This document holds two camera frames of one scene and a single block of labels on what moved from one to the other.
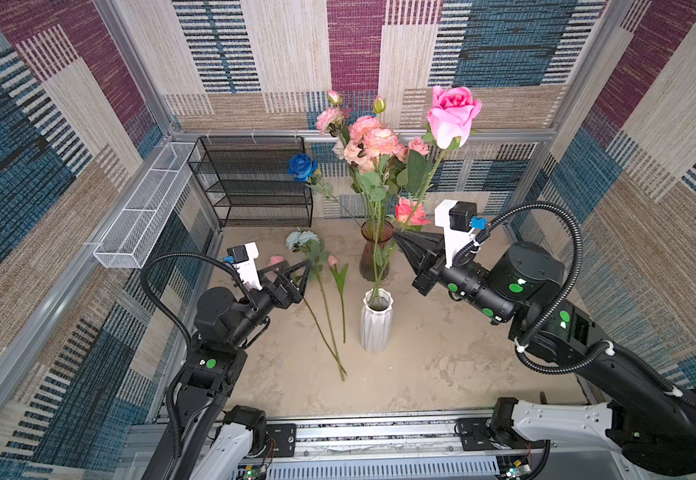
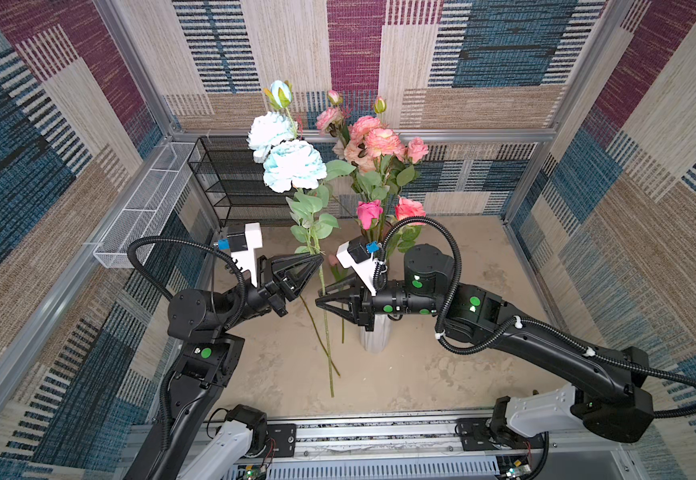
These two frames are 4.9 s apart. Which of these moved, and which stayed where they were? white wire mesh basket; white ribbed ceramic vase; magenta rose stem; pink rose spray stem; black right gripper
Moved: magenta rose stem; black right gripper; pink rose spray stem
Stayed: white ribbed ceramic vase; white wire mesh basket
